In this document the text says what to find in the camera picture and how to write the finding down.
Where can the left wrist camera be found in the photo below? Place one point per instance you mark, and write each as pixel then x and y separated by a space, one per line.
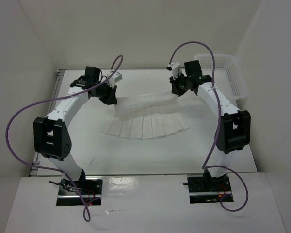
pixel 114 79

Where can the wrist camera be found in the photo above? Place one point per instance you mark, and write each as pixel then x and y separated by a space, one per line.
pixel 114 79
pixel 173 67

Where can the white pleated skirt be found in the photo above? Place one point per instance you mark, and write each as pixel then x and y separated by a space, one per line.
pixel 146 117

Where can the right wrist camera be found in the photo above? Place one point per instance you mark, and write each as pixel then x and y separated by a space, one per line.
pixel 173 67

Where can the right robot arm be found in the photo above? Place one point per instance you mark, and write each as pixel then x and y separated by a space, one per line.
pixel 233 128

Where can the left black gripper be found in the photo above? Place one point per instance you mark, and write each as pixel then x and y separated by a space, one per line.
pixel 110 98

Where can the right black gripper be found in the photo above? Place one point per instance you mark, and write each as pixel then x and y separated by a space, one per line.
pixel 177 90

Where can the white plastic basket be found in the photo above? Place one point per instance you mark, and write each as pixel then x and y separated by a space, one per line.
pixel 229 78

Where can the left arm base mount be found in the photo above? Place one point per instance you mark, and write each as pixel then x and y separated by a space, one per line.
pixel 68 196

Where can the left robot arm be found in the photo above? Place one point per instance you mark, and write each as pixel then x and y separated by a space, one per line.
pixel 51 137

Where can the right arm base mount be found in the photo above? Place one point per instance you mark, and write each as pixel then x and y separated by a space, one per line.
pixel 204 189

